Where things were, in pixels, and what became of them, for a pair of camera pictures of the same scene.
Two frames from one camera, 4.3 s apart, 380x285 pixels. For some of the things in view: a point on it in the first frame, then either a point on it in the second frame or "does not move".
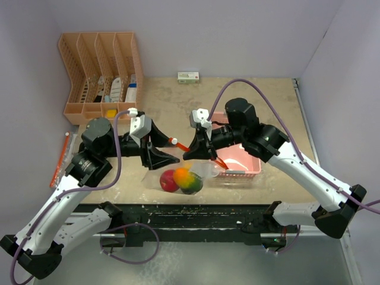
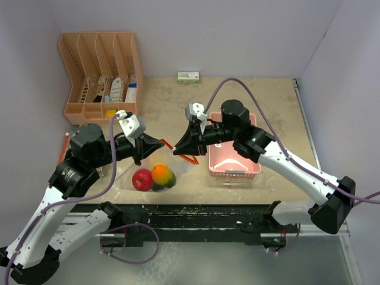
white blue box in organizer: x=131 y=95 does not move
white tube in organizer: x=115 y=91 does not move
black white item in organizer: x=101 y=81 does not move
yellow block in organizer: x=111 y=113 does not move
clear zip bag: x=203 y=169 → x=161 y=171
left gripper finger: x=157 y=138 → x=148 y=145
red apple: x=167 y=181 → x=142 y=179
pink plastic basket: x=241 y=164 does not move
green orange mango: x=189 y=182 → x=163 y=176
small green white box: x=190 y=77 does not move
